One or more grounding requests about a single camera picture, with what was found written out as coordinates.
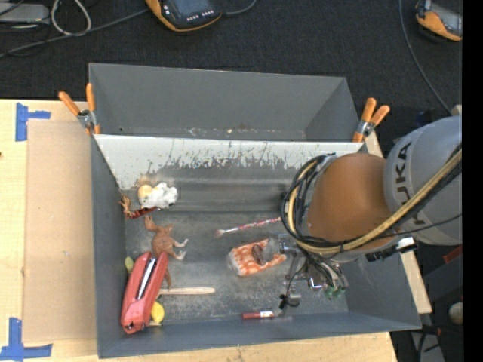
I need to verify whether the dark grey rounded object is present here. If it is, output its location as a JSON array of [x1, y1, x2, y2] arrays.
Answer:
[[262, 239, 281, 262]]

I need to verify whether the small brown striped object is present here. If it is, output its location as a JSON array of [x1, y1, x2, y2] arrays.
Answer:
[[251, 244, 267, 267]]

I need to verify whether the orange and white checkered packet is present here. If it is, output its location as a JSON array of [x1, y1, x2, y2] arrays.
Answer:
[[226, 238, 288, 278]]

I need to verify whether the red marker pen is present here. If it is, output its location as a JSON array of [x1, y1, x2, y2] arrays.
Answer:
[[241, 308, 279, 321]]

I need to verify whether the pink striped brush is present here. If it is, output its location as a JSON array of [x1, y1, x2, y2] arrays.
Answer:
[[214, 216, 284, 238]]

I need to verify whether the pale wooden stick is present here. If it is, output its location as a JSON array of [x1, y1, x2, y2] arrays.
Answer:
[[158, 286, 217, 296]]

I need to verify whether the brown toy animal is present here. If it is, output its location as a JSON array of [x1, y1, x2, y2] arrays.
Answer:
[[143, 214, 189, 290]]

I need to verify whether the yellow toy fruit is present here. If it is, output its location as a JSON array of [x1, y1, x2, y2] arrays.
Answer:
[[149, 300, 166, 325]]

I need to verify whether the white plush toy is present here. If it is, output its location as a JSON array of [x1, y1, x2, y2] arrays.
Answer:
[[139, 181, 179, 210]]

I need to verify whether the red stapler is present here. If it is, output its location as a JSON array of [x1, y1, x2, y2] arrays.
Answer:
[[119, 250, 170, 335]]

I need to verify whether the brown toy lizard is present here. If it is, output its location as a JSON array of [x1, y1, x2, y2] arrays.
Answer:
[[118, 194, 158, 220]]

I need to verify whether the grey metal bin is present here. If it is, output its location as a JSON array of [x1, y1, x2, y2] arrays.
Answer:
[[87, 62, 423, 360]]

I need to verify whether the brown cardboard board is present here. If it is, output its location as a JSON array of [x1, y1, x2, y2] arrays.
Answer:
[[21, 119, 100, 343]]

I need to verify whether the black cylinder on white bracket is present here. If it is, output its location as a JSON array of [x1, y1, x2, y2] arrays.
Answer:
[[278, 274, 303, 310]]

